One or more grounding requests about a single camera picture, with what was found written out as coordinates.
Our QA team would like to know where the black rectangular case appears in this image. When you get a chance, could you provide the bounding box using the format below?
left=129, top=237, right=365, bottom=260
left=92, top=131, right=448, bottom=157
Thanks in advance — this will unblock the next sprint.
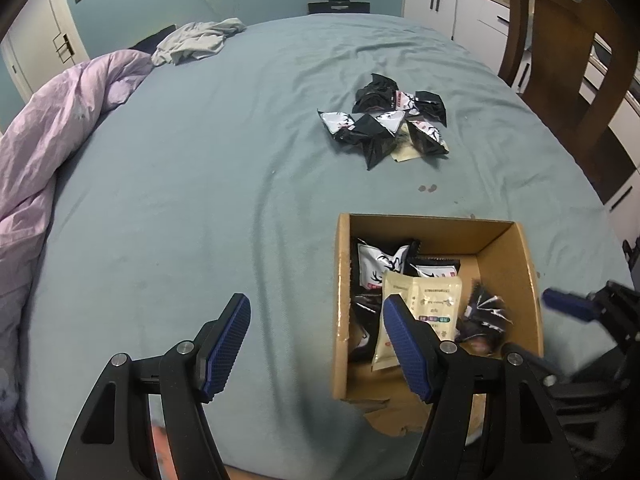
left=307, top=0, right=372, bottom=15

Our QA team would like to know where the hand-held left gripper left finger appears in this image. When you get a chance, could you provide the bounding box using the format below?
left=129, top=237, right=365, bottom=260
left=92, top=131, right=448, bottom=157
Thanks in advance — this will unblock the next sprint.
left=55, top=293, right=252, bottom=480

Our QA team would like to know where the pile of black snack packets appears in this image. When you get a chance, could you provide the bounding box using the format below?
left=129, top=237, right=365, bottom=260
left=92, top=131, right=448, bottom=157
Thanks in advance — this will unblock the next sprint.
left=317, top=74, right=449, bottom=171

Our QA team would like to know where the pink quilt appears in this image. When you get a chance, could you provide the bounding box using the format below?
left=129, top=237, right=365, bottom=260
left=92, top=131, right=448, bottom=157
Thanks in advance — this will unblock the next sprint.
left=0, top=50, right=154, bottom=467

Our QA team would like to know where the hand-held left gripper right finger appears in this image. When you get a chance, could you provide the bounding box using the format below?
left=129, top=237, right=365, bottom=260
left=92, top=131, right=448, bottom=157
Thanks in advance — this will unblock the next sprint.
left=381, top=294, right=576, bottom=480

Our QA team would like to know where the beige sachet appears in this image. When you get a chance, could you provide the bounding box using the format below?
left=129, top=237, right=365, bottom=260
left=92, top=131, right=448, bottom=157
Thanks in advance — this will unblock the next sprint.
left=392, top=142, right=421, bottom=164
left=372, top=271, right=419, bottom=373
left=414, top=276, right=464, bottom=344

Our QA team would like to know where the brown wooden chair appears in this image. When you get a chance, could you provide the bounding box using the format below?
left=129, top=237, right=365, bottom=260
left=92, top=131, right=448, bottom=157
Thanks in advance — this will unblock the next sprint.
left=497, top=0, right=640, bottom=207

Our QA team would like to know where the black foil snack packet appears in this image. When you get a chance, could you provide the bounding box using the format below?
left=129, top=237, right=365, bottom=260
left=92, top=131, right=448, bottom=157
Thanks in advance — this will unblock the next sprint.
left=350, top=290, right=384, bottom=362
left=411, top=257, right=461, bottom=281
left=356, top=239, right=421, bottom=293
left=457, top=280, right=514, bottom=357

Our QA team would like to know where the dark cloth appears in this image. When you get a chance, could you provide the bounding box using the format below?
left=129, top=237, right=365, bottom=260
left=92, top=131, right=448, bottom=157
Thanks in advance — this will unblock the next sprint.
left=127, top=24, right=177, bottom=54

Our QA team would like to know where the grey-white crumpled garment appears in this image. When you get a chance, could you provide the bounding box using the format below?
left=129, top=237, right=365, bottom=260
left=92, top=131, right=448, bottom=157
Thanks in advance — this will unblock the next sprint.
left=151, top=17, right=247, bottom=67

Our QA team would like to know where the white cabinet with black handles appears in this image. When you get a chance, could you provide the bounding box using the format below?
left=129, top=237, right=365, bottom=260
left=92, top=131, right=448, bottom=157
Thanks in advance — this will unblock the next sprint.
left=402, top=0, right=511, bottom=69

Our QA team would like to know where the white drawer unit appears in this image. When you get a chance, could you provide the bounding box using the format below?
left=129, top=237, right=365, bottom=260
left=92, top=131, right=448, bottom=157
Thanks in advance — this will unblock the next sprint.
left=510, top=42, right=640, bottom=241

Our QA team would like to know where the white door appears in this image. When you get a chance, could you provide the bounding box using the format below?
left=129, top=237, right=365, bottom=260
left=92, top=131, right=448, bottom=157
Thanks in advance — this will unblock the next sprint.
left=0, top=0, right=92, bottom=107

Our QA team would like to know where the brass door handle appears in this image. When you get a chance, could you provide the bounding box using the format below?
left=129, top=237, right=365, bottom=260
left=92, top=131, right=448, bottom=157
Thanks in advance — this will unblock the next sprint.
left=51, top=33, right=76, bottom=65

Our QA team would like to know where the brown cardboard box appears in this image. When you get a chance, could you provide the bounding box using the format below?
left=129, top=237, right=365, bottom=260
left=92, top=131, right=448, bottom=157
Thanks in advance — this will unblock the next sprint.
left=332, top=212, right=546, bottom=437

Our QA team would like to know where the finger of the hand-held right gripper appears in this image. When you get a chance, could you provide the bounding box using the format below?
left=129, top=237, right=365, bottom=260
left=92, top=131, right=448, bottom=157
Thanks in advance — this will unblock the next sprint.
left=542, top=282, right=640, bottom=356

